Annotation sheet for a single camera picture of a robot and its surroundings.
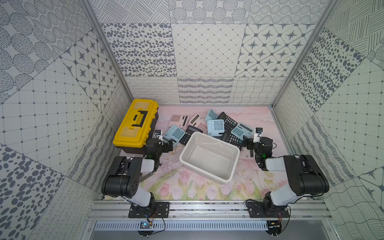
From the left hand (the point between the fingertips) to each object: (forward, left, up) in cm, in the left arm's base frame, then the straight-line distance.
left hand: (163, 137), depth 94 cm
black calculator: (+5, -43, -5) cm, 43 cm away
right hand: (+2, -57, -1) cm, 57 cm away
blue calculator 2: (+9, -52, -3) cm, 53 cm away
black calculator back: (+16, -44, -4) cm, 48 cm away
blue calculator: (+10, -34, -2) cm, 36 cm away
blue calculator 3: (+6, -6, -4) cm, 9 cm away
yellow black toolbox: (0, +13, +11) cm, 18 cm away
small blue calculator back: (+20, -31, 0) cm, 37 cm away
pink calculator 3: (+17, -22, -4) cm, 28 cm away
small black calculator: (+10, -16, -5) cm, 19 cm away
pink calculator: (-7, -52, -5) cm, 53 cm away
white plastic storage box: (-8, -30, -9) cm, 33 cm away
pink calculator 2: (+18, -9, -4) cm, 20 cm away
